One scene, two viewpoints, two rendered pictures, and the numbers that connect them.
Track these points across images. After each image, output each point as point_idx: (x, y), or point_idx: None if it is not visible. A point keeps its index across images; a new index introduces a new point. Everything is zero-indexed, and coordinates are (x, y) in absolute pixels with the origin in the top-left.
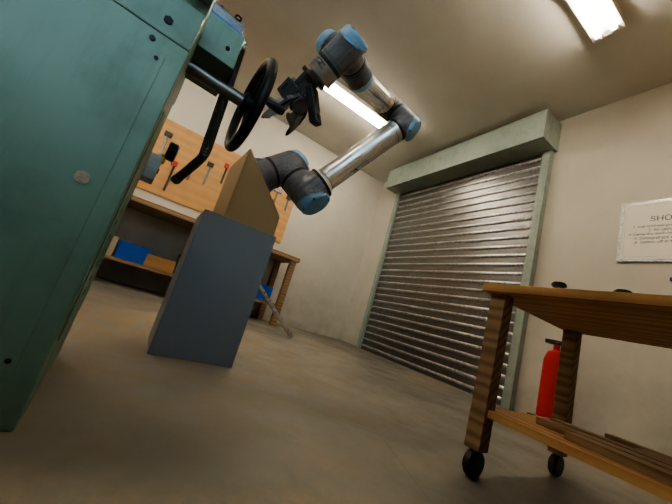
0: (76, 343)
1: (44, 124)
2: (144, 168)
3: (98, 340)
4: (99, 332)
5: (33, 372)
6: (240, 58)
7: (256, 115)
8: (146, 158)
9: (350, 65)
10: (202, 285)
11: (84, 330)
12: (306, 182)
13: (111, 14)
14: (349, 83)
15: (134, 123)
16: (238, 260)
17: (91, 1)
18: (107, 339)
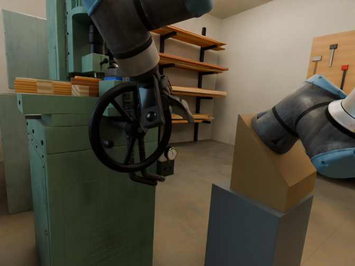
0: (175, 261)
1: (43, 209)
2: (157, 171)
3: (192, 259)
4: (205, 249)
5: None
6: (124, 93)
7: (99, 159)
8: (110, 190)
9: (120, 29)
10: (221, 250)
11: (199, 245)
12: (313, 133)
13: (40, 153)
14: (176, 22)
15: (47, 204)
16: (243, 236)
17: (39, 151)
18: (199, 259)
